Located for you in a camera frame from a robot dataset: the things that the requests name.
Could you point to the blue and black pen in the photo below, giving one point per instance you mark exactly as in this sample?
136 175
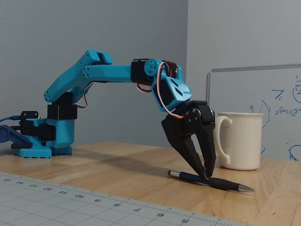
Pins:
223 183

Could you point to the grey gridded cutting mat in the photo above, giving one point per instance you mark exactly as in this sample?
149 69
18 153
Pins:
58 204

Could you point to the cream ceramic mug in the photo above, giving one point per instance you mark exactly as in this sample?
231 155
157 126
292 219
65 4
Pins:
244 141

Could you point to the blue robot arm with base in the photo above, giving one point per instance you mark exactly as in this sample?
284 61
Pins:
105 73

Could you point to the black motor driver board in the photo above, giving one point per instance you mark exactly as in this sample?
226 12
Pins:
29 117

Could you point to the dark blue table clamp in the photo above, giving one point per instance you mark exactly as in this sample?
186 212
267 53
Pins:
11 136

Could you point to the whiteboard with blue writing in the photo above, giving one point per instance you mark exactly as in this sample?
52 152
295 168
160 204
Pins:
247 94

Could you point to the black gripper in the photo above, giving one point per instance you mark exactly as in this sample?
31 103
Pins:
179 128

